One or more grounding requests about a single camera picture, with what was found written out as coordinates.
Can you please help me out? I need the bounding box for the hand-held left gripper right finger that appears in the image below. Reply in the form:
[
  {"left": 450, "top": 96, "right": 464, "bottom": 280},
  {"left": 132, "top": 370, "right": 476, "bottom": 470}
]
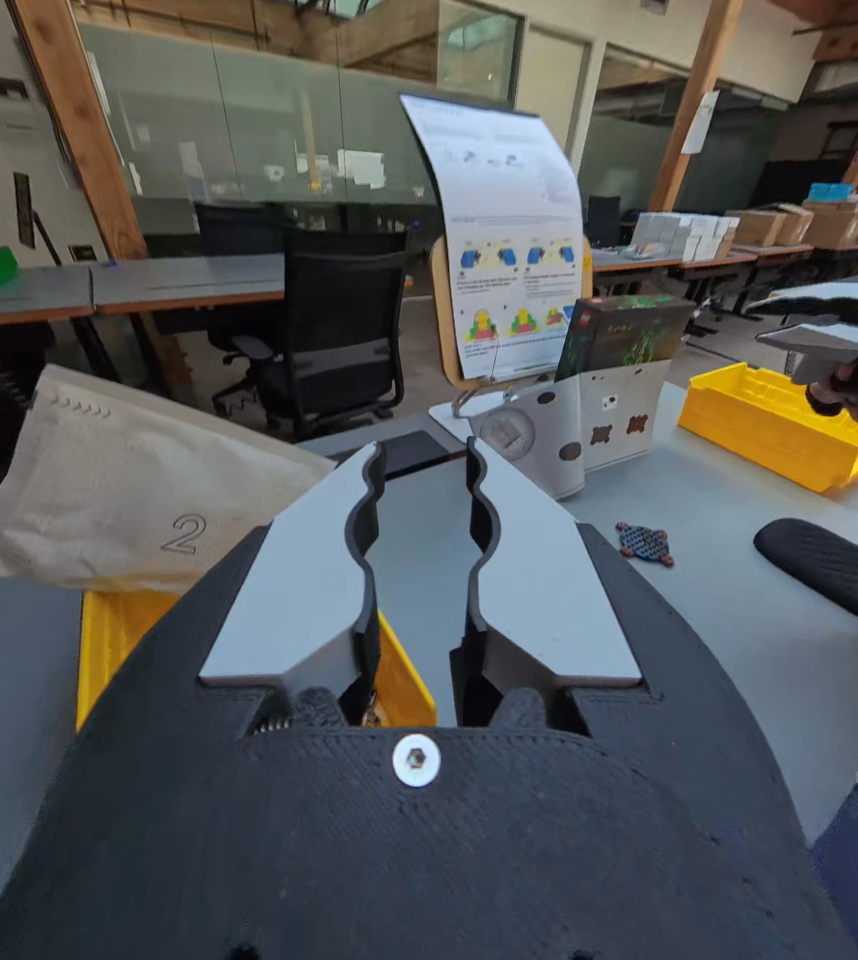
[{"left": 466, "top": 437, "right": 643, "bottom": 695}]

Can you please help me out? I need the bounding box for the stack of white boxes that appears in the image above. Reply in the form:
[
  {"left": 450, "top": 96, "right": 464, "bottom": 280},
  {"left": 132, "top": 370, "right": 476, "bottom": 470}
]
[{"left": 630, "top": 212, "right": 742, "bottom": 264}]

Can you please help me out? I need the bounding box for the dark toy set box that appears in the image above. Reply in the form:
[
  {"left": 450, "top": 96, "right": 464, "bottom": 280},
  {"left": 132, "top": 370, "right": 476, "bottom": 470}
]
[{"left": 553, "top": 294, "right": 698, "bottom": 384}]

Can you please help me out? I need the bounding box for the black flat pad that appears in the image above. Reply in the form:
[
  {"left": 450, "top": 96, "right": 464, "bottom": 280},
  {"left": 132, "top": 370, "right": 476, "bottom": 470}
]
[{"left": 327, "top": 429, "right": 467, "bottom": 481}]

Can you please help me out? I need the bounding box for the black quilted wrist rest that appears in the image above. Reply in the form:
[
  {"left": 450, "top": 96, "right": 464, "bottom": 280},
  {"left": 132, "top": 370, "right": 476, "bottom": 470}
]
[{"left": 753, "top": 517, "right": 858, "bottom": 637}]

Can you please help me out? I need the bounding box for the long grey table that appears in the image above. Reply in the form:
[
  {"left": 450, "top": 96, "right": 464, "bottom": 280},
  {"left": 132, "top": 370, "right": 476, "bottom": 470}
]
[
  {"left": 592, "top": 241, "right": 858, "bottom": 316},
  {"left": 0, "top": 255, "right": 287, "bottom": 331}
]

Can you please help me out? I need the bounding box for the white paper sign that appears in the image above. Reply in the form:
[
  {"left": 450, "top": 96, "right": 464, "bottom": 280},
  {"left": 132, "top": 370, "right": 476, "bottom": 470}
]
[{"left": 682, "top": 90, "right": 721, "bottom": 155}]

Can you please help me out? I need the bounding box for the black office chair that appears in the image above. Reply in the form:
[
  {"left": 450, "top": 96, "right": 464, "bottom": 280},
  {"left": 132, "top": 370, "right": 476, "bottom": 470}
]
[
  {"left": 211, "top": 225, "right": 411, "bottom": 440},
  {"left": 195, "top": 201, "right": 287, "bottom": 260}
]

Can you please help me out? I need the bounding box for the white paper bag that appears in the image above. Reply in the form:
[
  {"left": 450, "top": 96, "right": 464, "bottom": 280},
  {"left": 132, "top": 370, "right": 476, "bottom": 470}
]
[{"left": 0, "top": 365, "right": 336, "bottom": 594}]

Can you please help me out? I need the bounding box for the grey instruction booklet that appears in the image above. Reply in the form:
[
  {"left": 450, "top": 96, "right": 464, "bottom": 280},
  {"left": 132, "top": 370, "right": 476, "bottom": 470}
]
[{"left": 471, "top": 358, "right": 674, "bottom": 502}]

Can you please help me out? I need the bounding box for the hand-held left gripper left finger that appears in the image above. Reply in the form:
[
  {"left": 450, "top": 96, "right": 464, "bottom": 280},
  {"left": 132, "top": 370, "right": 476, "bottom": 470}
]
[{"left": 198, "top": 441, "right": 387, "bottom": 725}]

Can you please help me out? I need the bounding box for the dark plate with brown feet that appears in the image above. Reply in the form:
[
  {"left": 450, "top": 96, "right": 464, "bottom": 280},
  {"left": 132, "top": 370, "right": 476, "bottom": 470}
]
[{"left": 615, "top": 521, "right": 676, "bottom": 569}]

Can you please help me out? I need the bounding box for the wooden document stand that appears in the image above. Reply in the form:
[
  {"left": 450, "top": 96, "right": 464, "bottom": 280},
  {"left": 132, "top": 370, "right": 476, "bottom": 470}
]
[{"left": 429, "top": 232, "right": 596, "bottom": 445}]

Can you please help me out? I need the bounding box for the wooden post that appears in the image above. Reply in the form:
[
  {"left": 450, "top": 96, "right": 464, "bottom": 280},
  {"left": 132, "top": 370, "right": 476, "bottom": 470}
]
[
  {"left": 12, "top": 0, "right": 148, "bottom": 262},
  {"left": 650, "top": 0, "right": 745, "bottom": 213}
]

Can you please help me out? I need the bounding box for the yellow plastic bin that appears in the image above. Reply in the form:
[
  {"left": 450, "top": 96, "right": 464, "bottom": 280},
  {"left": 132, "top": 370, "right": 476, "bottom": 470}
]
[
  {"left": 678, "top": 362, "right": 858, "bottom": 495},
  {"left": 76, "top": 588, "right": 437, "bottom": 732}
]

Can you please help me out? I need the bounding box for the brown cardboard box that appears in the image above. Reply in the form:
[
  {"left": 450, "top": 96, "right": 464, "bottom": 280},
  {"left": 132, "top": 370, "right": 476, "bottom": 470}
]
[
  {"left": 804, "top": 196, "right": 858, "bottom": 250},
  {"left": 725, "top": 206, "right": 814, "bottom": 249}
]

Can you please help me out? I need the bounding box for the printed instruction sheet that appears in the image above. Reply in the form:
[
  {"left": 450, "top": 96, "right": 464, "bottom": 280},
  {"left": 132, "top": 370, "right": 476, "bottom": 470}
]
[{"left": 399, "top": 93, "right": 586, "bottom": 382}]

